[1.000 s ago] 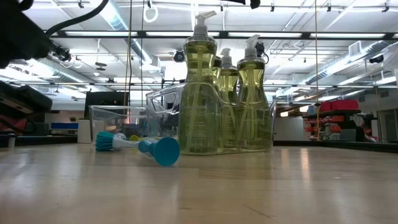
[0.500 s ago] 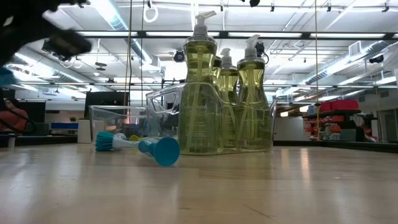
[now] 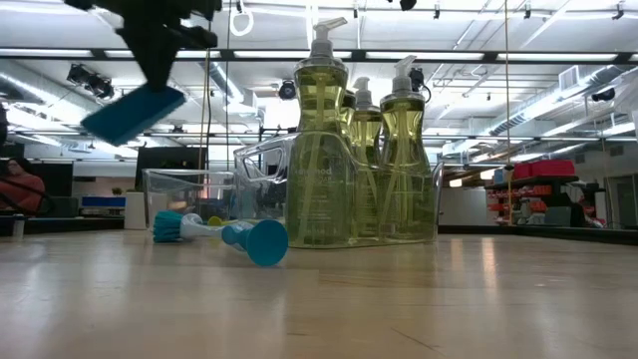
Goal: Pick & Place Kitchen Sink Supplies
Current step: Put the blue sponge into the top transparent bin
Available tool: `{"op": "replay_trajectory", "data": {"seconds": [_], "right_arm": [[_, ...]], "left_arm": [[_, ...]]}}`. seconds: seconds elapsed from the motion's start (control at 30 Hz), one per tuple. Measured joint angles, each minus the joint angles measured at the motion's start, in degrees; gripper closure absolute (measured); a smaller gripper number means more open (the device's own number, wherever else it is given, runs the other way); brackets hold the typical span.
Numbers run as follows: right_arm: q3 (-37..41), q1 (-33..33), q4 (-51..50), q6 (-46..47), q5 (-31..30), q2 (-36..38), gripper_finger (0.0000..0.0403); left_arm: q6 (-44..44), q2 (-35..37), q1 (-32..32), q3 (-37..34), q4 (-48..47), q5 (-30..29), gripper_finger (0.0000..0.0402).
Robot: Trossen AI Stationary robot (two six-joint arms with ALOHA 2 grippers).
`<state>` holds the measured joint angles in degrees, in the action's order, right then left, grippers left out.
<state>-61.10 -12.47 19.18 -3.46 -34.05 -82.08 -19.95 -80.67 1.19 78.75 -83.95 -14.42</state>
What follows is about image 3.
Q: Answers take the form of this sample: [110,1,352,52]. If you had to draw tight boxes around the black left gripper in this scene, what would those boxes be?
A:
[64,0,223,94]

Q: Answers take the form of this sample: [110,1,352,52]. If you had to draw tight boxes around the blue rectangular sponge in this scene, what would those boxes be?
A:
[80,84,187,148]

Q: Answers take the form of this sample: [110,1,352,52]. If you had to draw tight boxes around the green soap pump bottle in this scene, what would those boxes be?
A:
[378,54,436,244]
[348,76,384,239]
[286,17,359,249]
[340,89,358,141]

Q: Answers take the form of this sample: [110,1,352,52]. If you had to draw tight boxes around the blue and white dish brush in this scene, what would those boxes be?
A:
[153,209,290,268]

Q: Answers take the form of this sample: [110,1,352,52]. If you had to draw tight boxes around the black twin ceiling spotlights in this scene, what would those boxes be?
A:
[66,63,117,101]

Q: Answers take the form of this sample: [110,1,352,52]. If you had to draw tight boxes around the black computer monitor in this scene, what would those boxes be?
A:
[135,146,208,191]
[30,160,75,198]

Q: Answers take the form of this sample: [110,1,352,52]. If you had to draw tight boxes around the black ceiling spotlight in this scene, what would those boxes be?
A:
[277,79,299,101]

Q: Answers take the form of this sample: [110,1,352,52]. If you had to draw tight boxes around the clear rectangular plastic container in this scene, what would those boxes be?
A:
[142,168,238,231]

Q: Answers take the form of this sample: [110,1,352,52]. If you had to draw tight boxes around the blue storage tray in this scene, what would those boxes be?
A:
[81,195,127,209]

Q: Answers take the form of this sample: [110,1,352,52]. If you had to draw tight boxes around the small white plant pot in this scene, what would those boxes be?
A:
[123,187,149,231]

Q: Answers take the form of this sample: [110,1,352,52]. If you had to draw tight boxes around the person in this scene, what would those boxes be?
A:
[0,158,47,216]

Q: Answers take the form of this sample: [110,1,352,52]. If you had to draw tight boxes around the shelf with red bins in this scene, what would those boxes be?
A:
[483,159,607,228]

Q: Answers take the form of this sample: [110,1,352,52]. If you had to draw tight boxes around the white hanging ring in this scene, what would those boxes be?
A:
[228,8,255,38]

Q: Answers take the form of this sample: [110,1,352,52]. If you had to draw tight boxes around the clear handled plastic bin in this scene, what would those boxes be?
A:
[232,130,447,250]

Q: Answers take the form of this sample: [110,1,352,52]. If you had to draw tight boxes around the black ceiling camera with cable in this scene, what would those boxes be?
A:
[407,67,433,105]

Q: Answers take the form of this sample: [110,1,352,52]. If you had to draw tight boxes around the black aluminium table frame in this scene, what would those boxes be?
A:
[0,216,638,246]

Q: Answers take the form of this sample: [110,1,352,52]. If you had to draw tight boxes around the black ceiling-mounted camera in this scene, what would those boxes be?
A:
[590,87,617,104]

